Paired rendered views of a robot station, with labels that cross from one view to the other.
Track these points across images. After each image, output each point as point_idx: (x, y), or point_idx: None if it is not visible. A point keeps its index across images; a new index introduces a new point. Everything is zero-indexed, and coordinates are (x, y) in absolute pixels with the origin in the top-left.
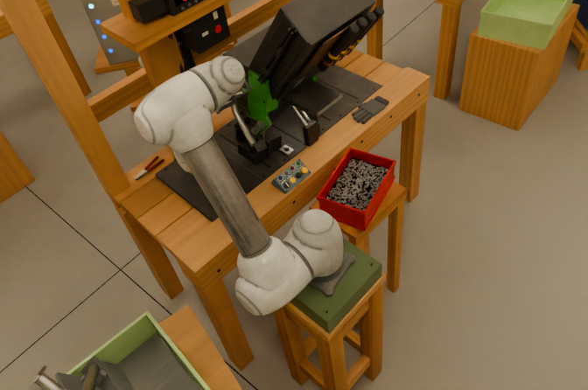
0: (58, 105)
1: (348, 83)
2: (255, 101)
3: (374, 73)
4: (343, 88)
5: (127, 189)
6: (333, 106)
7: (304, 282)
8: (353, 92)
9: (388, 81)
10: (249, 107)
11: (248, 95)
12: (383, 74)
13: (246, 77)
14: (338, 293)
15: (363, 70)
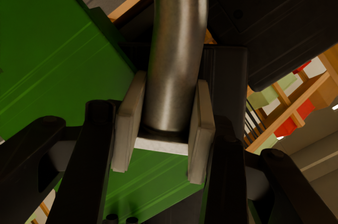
0: None
1: None
2: (62, 84)
3: None
4: None
5: None
6: None
7: None
8: None
9: (109, 14)
10: (57, 9)
11: (121, 58)
12: (127, 5)
13: (227, 68)
14: None
15: None
